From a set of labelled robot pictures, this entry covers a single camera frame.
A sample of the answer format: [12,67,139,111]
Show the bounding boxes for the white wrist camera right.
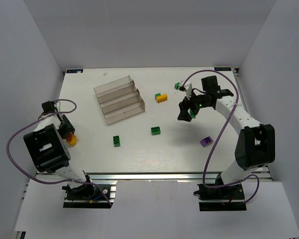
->
[178,81,192,100]

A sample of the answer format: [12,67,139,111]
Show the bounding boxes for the purple lego brick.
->
[174,82,180,90]
[200,136,213,147]

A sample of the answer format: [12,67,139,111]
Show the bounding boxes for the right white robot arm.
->
[177,90,276,186]

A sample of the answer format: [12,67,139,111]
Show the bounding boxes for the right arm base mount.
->
[193,184,247,212]

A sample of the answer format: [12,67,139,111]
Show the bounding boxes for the blue label sticker left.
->
[66,69,83,74]

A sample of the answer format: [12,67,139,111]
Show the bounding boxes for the yellow long lego brick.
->
[156,94,168,103]

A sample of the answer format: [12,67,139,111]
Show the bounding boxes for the blue label sticker right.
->
[214,67,232,71]

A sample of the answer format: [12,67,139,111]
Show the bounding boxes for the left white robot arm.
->
[23,115,90,187]

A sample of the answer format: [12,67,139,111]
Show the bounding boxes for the blue label sticker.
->
[66,69,83,74]
[214,67,232,71]

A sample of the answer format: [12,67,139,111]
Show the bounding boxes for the yellow patterned lego brick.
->
[66,133,77,146]

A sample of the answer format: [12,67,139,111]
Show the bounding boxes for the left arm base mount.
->
[62,184,114,209]

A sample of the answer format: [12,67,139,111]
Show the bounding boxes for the clear tiered plastic organizer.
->
[94,76,145,125]

